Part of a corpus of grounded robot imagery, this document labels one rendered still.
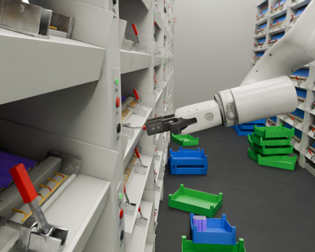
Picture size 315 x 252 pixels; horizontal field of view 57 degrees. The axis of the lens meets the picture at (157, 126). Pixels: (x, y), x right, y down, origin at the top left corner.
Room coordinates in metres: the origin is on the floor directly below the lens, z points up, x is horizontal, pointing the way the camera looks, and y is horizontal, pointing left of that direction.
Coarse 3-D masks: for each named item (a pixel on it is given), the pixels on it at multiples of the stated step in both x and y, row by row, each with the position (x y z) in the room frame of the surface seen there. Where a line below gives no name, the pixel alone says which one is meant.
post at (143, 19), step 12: (120, 0) 1.13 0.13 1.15; (132, 0) 1.13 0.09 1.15; (120, 12) 1.13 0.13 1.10; (132, 12) 1.13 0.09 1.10; (144, 12) 1.12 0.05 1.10; (144, 24) 1.12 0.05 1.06; (144, 36) 1.12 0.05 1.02; (132, 72) 1.13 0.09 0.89; (144, 72) 1.12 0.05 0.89; (132, 84) 1.13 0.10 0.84; (144, 84) 1.12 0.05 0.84; (144, 132) 1.12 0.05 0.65
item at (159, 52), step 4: (156, 44) 1.22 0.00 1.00; (156, 48) 1.64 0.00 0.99; (160, 48) 1.82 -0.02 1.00; (164, 48) 1.82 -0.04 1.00; (156, 52) 1.38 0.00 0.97; (160, 52) 1.65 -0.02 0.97; (156, 56) 1.34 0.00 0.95; (160, 56) 1.61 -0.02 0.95; (156, 60) 1.40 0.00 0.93; (160, 60) 1.70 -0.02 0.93; (156, 64) 1.47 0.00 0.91
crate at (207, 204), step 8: (176, 192) 1.84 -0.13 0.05; (184, 192) 1.90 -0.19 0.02; (192, 192) 1.87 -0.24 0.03; (200, 192) 1.84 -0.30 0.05; (168, 200) 1.74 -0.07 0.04; (176, 200) 1.71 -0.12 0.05; (184, 200) 1.81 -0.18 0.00; (192, 200) 1.81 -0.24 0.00; (200, 200) 1.81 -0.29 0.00; (208, 200) 1.81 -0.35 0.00; (216, 200) 1.78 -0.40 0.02; (184, 208) 1.68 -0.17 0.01; (192, 208) 1.66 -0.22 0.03; (200, 208) 1.63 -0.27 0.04; (208, 208) 1.61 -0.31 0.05; (216, 208) 1.66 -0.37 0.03; (208, 216) 1.61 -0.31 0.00
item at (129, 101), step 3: (129, 96) 1.10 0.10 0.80; (126, 99) 1.02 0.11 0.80; (129, 99) 1.03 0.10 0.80; (132, 99) 1.08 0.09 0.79; (123, 102) 0.95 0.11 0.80; (126, 102) 0.96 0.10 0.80; (129, 102) 1.01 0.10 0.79; (132, 102) 1.06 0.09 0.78; (123, 105) 0.90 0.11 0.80; (123, 108) 0.89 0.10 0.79; (126, 108) 0.97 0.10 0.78; (123, 111) 0.88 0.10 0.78; (129, 111) 0.91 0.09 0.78; (123, 114) 0.83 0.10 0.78; (126, 114) 0.86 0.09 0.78; (123, 117) 0.81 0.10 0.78
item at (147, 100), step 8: (128, 88) 1.13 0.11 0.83; (128, 96) 1.11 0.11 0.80; (144, 96) 1.12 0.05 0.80; (152, 96) 1.12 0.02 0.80; (136, 104) 1.10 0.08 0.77; (144, 104) 1.12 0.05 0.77; (152, 104) 1.12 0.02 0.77; (128, 120) 0.83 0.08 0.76; (136, 120) 0.85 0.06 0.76; (144, 120) 0.88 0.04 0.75; (128, 136) 0.52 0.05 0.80; (136, 136) 0.70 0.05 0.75; (128, 144) 0.62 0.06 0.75; (128, 152) 0.59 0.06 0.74
